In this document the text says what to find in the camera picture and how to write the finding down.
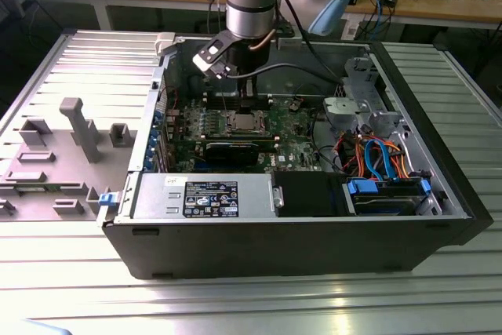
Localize hard disk in blue carrier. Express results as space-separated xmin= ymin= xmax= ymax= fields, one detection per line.
xmin=344 ymin=177 xmax=432 ymax=217

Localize red wire bundle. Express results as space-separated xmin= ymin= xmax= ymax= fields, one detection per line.
xmin=333 ymin=133 xmax=358 ymax=174

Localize silver CPU chip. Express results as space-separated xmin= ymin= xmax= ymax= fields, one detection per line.
xmin=231 ymin=114 xmax=256 ymax=132

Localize orange wire bundle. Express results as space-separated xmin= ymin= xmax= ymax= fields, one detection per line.
xmin=352 ymin=137 xmax=412 ymax=180

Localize black PC case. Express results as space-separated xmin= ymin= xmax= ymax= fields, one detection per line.
xmin=96 ymin=32 xmax=494 ymax=281

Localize gray case latch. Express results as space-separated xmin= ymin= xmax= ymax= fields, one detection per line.
xmin=154 ymin=31 xmax=178 ymax=57

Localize blue wire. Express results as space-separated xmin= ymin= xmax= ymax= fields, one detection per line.
xmin=376 ymin=139 xmax=398 ymax=182
xmin=363 ymin=139 xmax=387 ymax=181

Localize green motherboard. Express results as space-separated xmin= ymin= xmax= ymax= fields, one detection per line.
xmin=162 ymin=91 xmax=342 ymax=175

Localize gray parts rack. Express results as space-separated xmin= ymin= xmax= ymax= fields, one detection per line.
xmin=0 ymin=97 xmax=136 ymax=222

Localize silver power supply unit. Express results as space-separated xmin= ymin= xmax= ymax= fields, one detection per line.
xmin=131 ymin=173 xmax=278 ymax=220

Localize silver metal drive cage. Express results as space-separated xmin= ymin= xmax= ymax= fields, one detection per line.
xmin=322 ymin=56 xmax=415 ymax=146

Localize black graphics card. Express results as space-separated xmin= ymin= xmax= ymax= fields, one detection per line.
xmin=203 ymin=139 xmax=260 ymax=168

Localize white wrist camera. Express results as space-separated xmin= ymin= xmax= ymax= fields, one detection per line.
xmin=191 ymin=31 xmax=233 ymax=82

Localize white labelled box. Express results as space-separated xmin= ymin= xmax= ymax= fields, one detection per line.
xmin=344 ymin=15 xmax=364 ymax=38

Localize black plastic shroud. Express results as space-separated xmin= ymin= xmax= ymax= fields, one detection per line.
xmin=273 ymin=172 xmax=348 ymax=218

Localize blue hanging cable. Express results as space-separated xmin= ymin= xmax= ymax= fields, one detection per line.
xmin=372 ymin=0 xmax=389 ymax=40

